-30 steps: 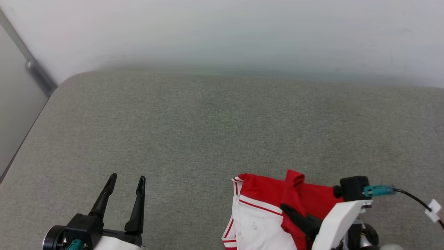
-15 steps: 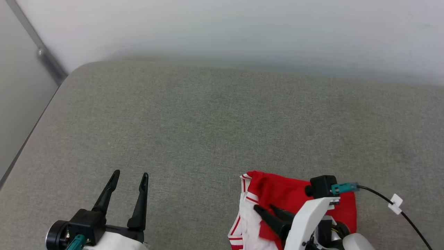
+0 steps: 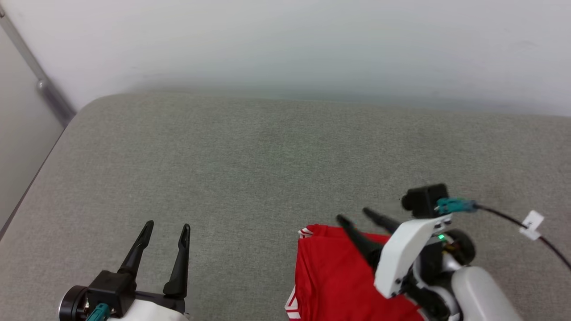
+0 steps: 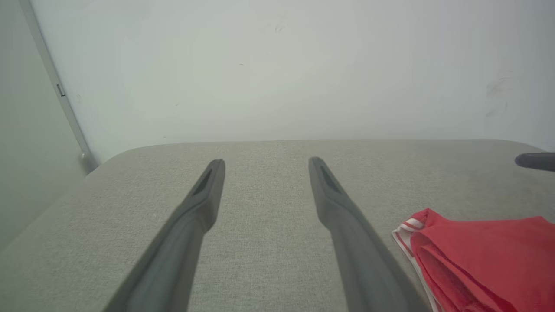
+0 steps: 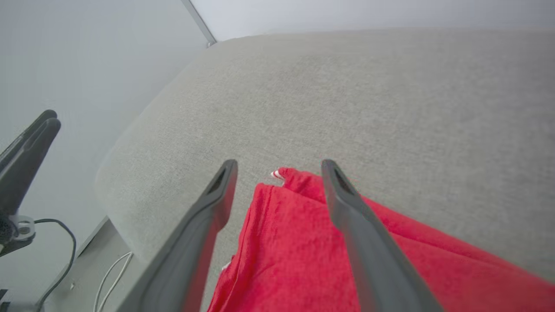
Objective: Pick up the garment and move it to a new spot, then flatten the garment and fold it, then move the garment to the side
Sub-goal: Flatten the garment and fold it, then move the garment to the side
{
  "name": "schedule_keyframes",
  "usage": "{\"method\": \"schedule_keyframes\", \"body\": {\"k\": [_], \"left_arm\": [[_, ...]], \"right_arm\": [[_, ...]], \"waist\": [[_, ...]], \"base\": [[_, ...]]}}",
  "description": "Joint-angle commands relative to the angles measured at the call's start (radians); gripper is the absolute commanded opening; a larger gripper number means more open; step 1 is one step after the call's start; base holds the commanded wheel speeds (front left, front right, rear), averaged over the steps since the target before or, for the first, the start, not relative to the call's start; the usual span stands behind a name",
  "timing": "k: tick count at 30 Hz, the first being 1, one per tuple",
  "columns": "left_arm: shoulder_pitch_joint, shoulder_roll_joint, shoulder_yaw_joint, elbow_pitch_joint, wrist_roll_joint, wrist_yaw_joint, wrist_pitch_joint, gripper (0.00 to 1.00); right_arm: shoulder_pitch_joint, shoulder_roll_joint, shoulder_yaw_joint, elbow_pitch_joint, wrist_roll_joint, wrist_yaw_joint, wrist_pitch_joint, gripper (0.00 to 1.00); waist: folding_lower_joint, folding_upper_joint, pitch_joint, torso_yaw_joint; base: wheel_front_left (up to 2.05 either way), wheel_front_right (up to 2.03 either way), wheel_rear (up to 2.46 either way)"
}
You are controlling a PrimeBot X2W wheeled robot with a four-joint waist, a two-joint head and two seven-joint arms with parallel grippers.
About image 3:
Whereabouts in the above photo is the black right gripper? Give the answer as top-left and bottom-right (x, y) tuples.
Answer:
(335, 207), (476, 321)

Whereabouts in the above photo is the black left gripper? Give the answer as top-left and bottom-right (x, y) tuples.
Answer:
(59, 221), (191, 321)

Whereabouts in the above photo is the red and white shirt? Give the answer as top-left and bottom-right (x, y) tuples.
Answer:
(285, 224), (424, 321)

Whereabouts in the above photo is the white right camera bracket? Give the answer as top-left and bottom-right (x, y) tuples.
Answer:
(374, 214), (452, 298)

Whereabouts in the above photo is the white camera bracket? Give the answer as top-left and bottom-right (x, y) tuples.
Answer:
(107, 300), (190, 321)
(374, 214), (452, 298)

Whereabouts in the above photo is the white left camera bracket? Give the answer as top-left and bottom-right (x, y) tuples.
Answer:
(107, 300), (190, 321)

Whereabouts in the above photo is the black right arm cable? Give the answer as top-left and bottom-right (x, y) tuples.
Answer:
(436, 198), (571, 271)

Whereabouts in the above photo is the white cable label tag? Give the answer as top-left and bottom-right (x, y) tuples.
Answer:
(520, 210), (545, 241)

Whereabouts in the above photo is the grey metal rail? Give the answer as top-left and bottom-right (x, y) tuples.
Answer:
(0, 7), (76, 128)

